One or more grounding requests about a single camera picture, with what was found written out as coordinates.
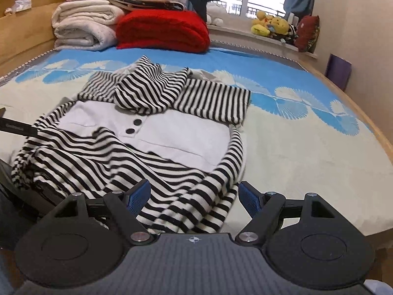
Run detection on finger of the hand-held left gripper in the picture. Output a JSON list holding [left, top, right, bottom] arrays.
[[0, 107, 40, 138]]

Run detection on purple box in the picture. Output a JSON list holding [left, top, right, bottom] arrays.
[[325, 54, 352, 92]]

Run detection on red folded blanket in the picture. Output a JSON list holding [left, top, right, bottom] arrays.
[[116, 10, 211, 53]]

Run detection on dark red cushion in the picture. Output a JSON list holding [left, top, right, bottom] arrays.
[[296, 15, 320, 53]]

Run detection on black white striped hooded top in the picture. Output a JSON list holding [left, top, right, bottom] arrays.
[[11, 55, 252, 234]]

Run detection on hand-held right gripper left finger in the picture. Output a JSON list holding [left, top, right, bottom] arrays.
[[51, 179, 157, 246]]

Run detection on black white plush toy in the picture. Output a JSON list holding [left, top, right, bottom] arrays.
[[287, 24, 300, 45]]

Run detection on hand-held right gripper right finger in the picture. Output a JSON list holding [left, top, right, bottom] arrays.
[[235, 181, 338, 246]]

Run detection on blue white printed bed sheet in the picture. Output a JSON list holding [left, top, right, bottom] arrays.
[[0, 44, 387, 231]]

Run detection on yellow duck plush toy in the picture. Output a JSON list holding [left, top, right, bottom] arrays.
[[251, 11, 275, 36]]

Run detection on yellow round plush toy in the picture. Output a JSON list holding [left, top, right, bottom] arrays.
[[270, 17, 291, 36]]

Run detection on white folded blanket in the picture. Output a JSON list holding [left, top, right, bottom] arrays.
[[51, 1, 125, 50]]

